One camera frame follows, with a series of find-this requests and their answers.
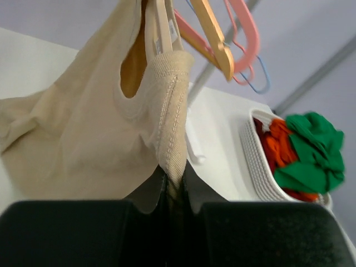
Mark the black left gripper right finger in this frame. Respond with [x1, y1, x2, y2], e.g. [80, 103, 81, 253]
[182, 165, 355, 266]

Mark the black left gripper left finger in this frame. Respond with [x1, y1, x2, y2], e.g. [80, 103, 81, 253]
[1, 167, 167, 266]

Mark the beige t shirt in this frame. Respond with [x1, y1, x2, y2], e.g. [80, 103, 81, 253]
[1, 1, 194, 200]

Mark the beige wooden hanger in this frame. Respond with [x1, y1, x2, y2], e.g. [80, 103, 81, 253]
[144, 0, 183, 62]

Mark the orange wooden hanger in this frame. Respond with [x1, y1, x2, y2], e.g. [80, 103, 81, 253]
[176, 0, 234, 81]

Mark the thick pink plastic hanger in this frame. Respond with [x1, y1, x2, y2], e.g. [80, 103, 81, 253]
[174, 7, 260, 61]

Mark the white laundry basket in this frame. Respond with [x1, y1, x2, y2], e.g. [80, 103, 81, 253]
[239, 108, 333, 209]

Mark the dark red cloth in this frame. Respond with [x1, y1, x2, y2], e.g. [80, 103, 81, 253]
[254, 119, 304, 200]

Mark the orange cloth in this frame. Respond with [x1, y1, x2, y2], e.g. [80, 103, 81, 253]
[263, 118, 319, 201]

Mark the green cloth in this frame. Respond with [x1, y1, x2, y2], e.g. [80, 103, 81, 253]
[274, 112, 345, 194]

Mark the silver clothes rack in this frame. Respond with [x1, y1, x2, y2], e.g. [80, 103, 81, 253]
[188, 1, 258, 108]

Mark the blue wire hanger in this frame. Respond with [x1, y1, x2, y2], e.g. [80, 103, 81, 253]
[185, 0, 272, 95]

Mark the aluminium frame post right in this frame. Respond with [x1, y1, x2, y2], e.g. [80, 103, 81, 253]
[272, 36, 355, 115]

